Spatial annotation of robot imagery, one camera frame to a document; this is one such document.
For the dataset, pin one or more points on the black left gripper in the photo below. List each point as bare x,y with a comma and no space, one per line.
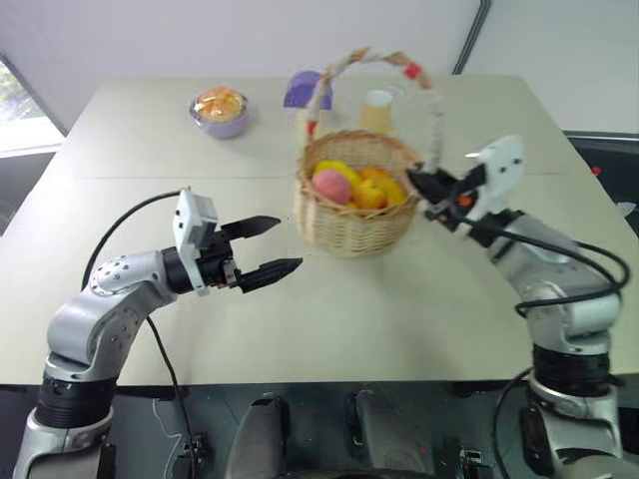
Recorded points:
214,259

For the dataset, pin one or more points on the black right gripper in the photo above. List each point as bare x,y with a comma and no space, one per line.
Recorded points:
461,192

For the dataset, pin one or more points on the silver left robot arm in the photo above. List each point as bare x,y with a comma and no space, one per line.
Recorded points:
100,319

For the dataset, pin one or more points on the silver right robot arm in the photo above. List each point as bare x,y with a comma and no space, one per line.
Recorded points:
574,309

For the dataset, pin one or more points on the orange fruit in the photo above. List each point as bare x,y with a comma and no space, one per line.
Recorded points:
370,195
392,184

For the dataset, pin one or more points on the pink peach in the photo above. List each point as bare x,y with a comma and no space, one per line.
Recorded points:
330,188

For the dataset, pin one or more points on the yellow fruit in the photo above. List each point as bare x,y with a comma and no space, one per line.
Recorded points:
339,168

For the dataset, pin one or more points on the purple bowl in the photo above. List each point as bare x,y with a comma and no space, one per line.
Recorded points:
222,129

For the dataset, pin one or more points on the orange yellow round food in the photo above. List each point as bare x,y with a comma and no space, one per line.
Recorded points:
219,104

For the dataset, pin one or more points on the purple plastic cup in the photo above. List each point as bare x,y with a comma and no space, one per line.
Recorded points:
302,92

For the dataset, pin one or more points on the black furniture beside table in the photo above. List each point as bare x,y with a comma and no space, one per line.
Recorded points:
614,169

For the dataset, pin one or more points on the dark rounded shape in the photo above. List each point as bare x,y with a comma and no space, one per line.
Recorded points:
262,439
389,439

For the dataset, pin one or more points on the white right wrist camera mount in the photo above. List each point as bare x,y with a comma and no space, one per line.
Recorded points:
499,169

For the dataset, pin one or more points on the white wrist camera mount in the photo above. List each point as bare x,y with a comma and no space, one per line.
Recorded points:
499,169
189,224

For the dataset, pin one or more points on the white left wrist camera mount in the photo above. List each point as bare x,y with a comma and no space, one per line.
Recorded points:
189,224

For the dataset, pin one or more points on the grey wall conduit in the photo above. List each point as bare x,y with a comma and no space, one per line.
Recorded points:
471,35

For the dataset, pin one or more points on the window with dark frame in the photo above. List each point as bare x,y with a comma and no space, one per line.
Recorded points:
20,110

